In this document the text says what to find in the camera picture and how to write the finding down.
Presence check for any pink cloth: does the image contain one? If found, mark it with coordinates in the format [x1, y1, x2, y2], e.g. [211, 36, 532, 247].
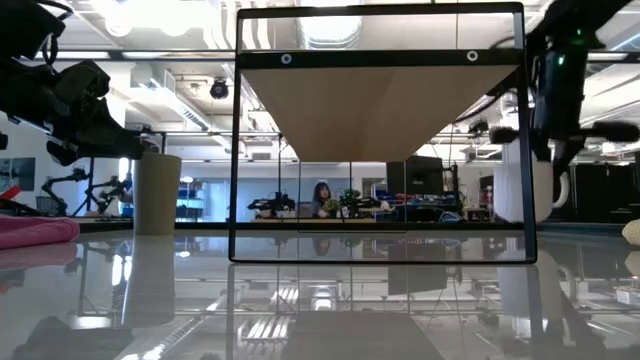
[0, 214, 81, 250]

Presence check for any cream rounded object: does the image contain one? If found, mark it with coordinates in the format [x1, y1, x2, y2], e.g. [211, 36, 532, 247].
[621, 218, 640, 246]

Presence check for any tall beige cup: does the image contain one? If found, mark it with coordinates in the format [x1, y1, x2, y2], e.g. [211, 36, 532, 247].
[132, 152, 183, 236]

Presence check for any person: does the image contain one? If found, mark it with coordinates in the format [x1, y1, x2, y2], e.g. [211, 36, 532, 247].
[310, 181, 332, 219]

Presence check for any dark wall picture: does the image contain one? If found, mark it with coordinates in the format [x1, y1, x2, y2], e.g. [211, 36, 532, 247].
[0, 157, 37, 192]

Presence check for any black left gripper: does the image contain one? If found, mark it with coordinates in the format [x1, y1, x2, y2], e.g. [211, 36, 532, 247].
[0, 59, 146, 167]

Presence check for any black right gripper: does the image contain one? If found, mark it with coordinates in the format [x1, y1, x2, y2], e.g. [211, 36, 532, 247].
[489, 47, 640, 184]

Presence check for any white ceramic mug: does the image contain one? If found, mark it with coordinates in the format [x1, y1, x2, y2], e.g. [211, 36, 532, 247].
[493, 139, 571, 224]

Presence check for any black partition curtain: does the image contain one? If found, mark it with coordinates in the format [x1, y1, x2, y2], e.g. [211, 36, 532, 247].
[572, 163, 640, 224]

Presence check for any black monitor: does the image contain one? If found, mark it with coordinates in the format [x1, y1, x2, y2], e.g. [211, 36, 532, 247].
[385, 155, 445, 209]

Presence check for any black frame wooden shelf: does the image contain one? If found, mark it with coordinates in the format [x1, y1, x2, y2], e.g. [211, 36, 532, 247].
[228, 2, 539, 265]

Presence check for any shelf with blue bins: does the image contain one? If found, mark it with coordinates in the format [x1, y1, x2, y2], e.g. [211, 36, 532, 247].
[175, 180, 206, 221]

